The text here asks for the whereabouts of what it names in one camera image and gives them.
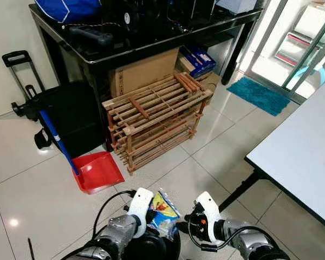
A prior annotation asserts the blue yellow snack bag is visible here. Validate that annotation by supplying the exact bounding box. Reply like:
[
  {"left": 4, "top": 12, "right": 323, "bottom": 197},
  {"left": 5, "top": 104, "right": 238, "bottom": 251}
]
[{"left": 149, "top": 189, "right": 181, "bottom": 239}]

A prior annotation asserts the black rubbish bin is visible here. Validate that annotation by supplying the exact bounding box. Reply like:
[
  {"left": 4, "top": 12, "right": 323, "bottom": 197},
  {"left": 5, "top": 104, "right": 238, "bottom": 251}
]
[{"left": 125, "top": 230, "right": 181, "bottom": 260}]

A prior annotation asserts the wooden slatted shoe rack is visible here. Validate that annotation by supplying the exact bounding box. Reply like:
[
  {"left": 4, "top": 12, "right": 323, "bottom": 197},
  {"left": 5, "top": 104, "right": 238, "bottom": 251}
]
[{"left": 102, "top": 72, "right": 214, "bottom": 175}]

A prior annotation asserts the thin black rod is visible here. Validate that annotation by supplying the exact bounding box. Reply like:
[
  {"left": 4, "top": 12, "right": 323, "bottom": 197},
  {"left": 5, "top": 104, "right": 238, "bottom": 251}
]
[{"left": 28, "top": 237, "right": 36, "bottom": 260}]

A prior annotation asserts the light grey folding table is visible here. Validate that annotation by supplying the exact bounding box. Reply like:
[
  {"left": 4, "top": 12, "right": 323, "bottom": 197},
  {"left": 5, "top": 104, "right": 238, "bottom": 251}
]
[{"left": 219, "top": 79, "right": 325, "bottom": 233}]

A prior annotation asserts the black trolley case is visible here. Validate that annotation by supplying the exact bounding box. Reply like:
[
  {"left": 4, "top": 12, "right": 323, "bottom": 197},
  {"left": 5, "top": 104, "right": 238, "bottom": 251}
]
[{"left": 2, "top": 50, "right": 107, "bottom": 158}]

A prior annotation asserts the teal floor mat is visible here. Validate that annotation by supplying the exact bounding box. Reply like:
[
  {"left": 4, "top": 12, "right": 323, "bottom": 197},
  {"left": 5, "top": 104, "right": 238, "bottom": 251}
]
[{"left": 226, "top": 77, "right": 291, "bottom": 116}]

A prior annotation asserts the brown cardboard box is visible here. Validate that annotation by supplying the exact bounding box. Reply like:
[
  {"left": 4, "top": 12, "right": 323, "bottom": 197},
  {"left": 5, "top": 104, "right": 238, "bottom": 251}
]
[{"left": 109, "top": 48, "right": 180, "bottom": 98}]

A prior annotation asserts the blue carton stack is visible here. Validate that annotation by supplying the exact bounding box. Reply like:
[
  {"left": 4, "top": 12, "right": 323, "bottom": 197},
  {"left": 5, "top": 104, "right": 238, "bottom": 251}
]
[{"left": 178, "top": 45, "right": 217, "bottom": 76}]

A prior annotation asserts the glossy black table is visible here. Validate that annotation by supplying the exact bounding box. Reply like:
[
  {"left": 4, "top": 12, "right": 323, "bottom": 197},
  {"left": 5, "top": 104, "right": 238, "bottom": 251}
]
[{"left": 28, "top": 0, "right": 263, "bottom": 158}]

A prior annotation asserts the black handheld device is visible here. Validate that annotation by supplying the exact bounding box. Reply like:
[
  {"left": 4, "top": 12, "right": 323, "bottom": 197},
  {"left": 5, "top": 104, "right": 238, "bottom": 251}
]
[{"left": 69, "top": 25, "right": 115, "bottom": 47}]

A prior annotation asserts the glass sliding door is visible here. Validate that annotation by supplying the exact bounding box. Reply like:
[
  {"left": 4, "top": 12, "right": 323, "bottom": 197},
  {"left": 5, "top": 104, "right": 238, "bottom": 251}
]
[{"left": 244, "top": 0, "right": 325, "bottom": 105}]

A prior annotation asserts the grey box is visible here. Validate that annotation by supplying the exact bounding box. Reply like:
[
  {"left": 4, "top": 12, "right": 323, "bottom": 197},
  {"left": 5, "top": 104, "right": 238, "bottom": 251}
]
[{"left": 217, "top": 0, "right": 258, "bottom": 15}]

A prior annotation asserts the blue fabric bag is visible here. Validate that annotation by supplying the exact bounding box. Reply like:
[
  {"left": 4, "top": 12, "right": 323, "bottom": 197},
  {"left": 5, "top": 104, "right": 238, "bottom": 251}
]
[{"left": 35, "top": 0, "right": 101, "bottom": 24}]

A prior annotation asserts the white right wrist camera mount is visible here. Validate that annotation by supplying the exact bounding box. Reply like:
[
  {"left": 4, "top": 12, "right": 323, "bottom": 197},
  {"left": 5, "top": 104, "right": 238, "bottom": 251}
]
[{"left": 197, "top": 191, "right": 223, "bottom": 243}]

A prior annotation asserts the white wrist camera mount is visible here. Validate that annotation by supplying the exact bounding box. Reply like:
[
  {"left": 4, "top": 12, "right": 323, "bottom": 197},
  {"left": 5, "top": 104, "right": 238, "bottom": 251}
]
[
  {"left": 197, "top": 191, "right": 223, "bottom": 243},
  {"left": 127, "top": 188, "right": 155, "bottom": 239}
]

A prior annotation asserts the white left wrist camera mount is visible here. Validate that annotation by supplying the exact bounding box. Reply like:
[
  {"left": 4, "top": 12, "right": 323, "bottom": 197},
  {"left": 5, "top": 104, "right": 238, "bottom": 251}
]
[{"left": 127, "top": 188, "right": 155, "bottom": 239}]

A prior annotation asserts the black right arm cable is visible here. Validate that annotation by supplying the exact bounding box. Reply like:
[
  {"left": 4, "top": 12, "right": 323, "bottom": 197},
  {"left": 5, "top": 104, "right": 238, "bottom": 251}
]
[{"left": 187, "top": 217, "right": 261, "bottom": 253}]

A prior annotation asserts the red dustpan blue handle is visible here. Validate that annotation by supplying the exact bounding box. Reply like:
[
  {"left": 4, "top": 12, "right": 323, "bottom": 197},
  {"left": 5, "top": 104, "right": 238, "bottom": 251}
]
[{"left": 40, "top": 110, "right": 125, "bottom": 194}]

